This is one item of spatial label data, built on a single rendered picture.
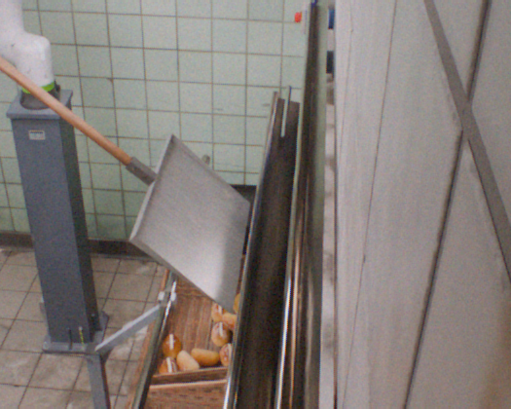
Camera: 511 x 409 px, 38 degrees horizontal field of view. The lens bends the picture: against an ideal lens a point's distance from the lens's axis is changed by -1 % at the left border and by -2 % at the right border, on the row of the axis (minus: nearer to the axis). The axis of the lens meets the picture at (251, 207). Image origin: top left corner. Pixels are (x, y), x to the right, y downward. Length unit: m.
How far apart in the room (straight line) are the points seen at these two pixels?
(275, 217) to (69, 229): 1.42
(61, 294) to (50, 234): 0.32
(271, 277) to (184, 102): 1.91
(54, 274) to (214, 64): 1.14
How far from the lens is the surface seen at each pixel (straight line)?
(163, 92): 3.46
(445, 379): 0.16
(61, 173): 2.96
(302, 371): 0.99
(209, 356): 2.54
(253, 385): 1.42
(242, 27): 3.28
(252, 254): 1.67
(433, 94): 0.20
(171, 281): 2.01
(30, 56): 2.78
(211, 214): 2.32
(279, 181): 1.97
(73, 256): 3.19
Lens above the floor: 2.47
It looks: 35 degrees down
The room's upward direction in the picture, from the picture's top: 1 degrees clockwise
